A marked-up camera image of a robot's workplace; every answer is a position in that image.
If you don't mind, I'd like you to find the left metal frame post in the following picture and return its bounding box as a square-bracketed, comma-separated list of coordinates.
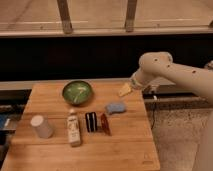
[57, 0, 73, 34]

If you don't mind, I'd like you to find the green bowl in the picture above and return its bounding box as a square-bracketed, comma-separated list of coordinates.
[62, 80, 93, 105]

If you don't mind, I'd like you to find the black white striped eraser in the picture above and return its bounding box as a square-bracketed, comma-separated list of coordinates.
[85, 112, 97, 132]

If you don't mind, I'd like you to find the white ceramic cup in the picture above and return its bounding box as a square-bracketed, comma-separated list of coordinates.
[30, 115, 53, 139]

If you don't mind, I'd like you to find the brown red oval object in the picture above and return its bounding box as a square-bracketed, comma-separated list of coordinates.
[101, 113, 111, 136]

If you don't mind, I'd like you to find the black hanging cable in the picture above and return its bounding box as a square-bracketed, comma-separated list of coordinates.
[150, 94, 159, 131]

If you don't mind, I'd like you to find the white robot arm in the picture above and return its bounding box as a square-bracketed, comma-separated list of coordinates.
[118, 52, 213, 171]

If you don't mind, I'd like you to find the metal frame post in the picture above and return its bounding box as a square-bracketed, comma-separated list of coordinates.
[124, 0, 137, 32]
[57, 0, 73, 34]

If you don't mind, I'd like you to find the white small bottle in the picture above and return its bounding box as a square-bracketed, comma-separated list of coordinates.
[67, 109, 81, 147]

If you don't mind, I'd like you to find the blue sponge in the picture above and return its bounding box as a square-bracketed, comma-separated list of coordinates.
[105, 102, 126, 115]

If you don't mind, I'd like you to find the right metal frame post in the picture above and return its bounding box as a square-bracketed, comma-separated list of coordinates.
[124, 0, 137, 32]

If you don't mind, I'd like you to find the metal side rail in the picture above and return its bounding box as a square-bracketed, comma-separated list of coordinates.
[141, 79, 213, 105]

